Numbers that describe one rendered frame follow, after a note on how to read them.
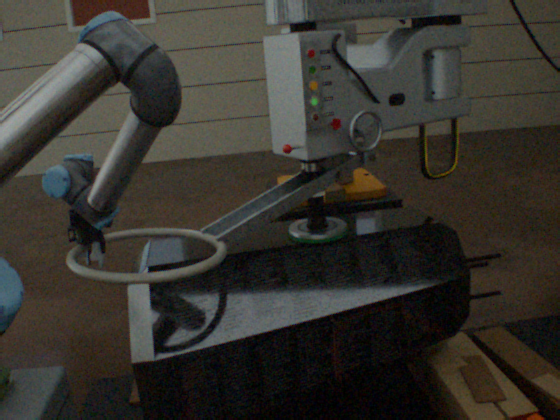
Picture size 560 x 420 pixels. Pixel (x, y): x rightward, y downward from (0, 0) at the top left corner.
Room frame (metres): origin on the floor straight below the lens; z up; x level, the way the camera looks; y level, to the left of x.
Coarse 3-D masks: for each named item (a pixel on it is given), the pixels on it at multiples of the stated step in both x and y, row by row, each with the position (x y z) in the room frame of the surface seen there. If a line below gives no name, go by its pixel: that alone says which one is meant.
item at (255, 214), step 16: (336, 160) 2.11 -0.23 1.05; (352, 160) 2.01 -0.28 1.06; (320, 176) 1.93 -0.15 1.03; (336, 176) 1.96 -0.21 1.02; (272, 192) 1.95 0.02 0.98; (288, 192) 1.99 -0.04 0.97; (304, 192) 1.89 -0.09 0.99; (240, 208) 1.88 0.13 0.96; (256, 208) 1.92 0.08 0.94; (272, 208) 1.82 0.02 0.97; (288, 208) 1.85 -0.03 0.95; (224, 224) 1.85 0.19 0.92; (240, 224) 1.76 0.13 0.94; (256, 224) 1.79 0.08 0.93; (224, 240) 1.72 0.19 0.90
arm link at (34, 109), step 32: (96, 32) 1.25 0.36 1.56; (128, 32) 1.26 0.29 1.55; (64, 64) 1.18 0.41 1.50; (96, 64) 1.20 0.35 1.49; (128, 64) 1.24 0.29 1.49; (32, 96) 1.12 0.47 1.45; (64, 96) 1.14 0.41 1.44; (96, 96) 1.21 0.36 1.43; (0, 128) 1.06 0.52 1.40; (32, 128) 1.08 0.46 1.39; (64, 128) 1.16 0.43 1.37; (0, 160) 1.03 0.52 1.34
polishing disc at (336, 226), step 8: (296, 224) 2.03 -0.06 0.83; (304, 224) 2.02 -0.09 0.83; (336, 224) 1.99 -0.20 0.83; (344, 224) 1.98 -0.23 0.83; (296, 232) 1.94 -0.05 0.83; (304, 232) 1.93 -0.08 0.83; (312, 232) 1.92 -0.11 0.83; (320, 232) 1.92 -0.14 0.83; (328, 232) 1.91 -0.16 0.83; (336, 232) 1.90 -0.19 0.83
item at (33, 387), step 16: (32, 368) 1.11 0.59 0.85; (48, 368) 1.10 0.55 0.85; (64, 368) 1.11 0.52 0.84; (16, 384) 1.04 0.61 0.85; (32, 384) 1.04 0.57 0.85; (48, 384) 1.04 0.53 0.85; (64, 384) 1.08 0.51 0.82; (16, 400) 0.98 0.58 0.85; (32, 400) 0.98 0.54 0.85; (48, 400) 0.98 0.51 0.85; (64, 400) 1.06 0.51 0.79; (0, 416) 0.93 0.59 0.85; (16, 416) 0.93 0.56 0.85; (32, 416) 0.92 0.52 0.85; (48, 416) 0.96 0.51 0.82; (64, 416) 1.03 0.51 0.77
